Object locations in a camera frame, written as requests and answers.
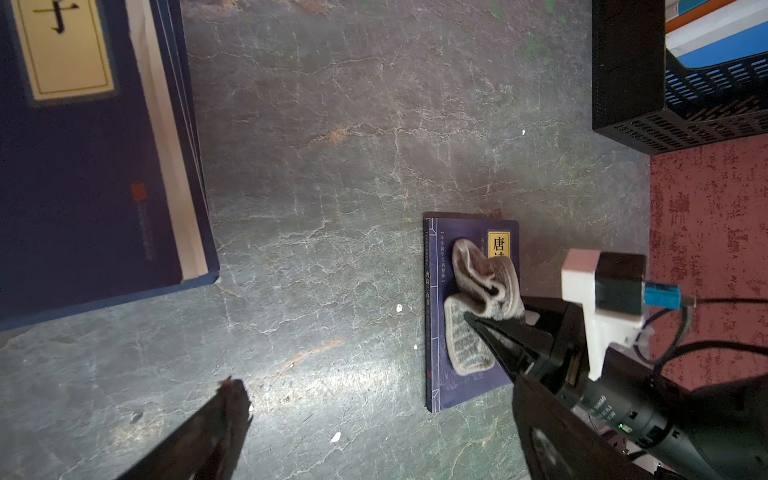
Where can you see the blue book Zhuangzi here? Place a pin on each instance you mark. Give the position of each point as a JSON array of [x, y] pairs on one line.
[[95, 210]]

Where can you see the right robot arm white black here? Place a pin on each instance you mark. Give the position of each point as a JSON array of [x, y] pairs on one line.
[[714, 432]]

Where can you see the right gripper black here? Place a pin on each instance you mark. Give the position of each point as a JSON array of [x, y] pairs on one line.
[[626, 397]]

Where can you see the black mesh file holder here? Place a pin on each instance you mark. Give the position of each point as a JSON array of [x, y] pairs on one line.
[[646, 99]]

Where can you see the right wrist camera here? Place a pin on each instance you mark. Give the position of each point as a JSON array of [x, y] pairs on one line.
[[613, 292]]

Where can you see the grey knitted cloth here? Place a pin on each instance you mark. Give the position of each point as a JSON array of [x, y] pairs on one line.
[[488, 288]]

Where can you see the blue folder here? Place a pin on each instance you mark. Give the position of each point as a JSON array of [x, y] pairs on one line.
[[701, 33]]

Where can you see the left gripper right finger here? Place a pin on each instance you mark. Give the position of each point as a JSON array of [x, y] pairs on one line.
[[558, 445]]

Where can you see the blue book Tang poems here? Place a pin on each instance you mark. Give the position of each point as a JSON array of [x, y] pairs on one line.
[[444, 387]]

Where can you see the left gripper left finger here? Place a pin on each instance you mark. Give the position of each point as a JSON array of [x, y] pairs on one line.
[[207, 445]]

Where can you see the blue book Yuewei notes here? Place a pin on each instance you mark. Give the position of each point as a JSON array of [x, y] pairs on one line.
[[167, 16]]

